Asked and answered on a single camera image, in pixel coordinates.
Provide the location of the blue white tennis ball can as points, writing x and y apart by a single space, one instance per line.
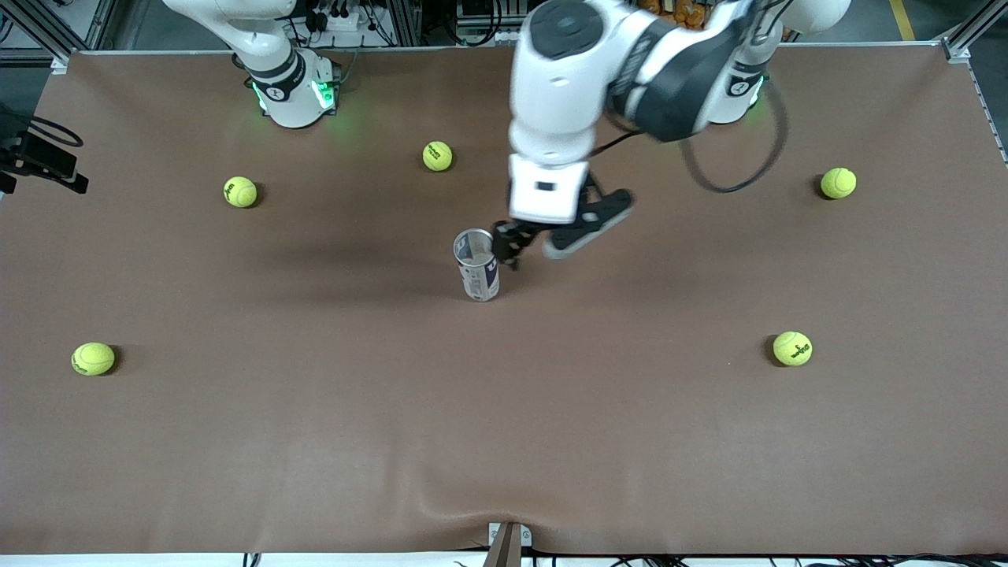
480 279

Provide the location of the brown table mat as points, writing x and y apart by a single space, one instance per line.
504 409

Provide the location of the aluminium frame strut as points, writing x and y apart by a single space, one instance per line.
47 33
957 49

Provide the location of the white terminal block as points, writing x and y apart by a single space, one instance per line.
501 36

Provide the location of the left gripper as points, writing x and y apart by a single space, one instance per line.
510 237

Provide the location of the yellow-green tennis ball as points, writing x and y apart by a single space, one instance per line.
792 348
838 183
93 358
240 191
437 156

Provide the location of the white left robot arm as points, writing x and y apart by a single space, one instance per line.
559 94

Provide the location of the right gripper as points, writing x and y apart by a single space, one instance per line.
9 155

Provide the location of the aluminium frame post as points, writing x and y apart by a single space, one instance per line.
405 24

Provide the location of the pile of orange objects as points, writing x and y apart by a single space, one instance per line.
669 9

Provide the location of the white power strip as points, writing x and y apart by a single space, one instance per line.
342 20

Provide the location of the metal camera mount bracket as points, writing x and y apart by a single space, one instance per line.
508 543

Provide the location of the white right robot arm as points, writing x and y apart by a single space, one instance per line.
287 94

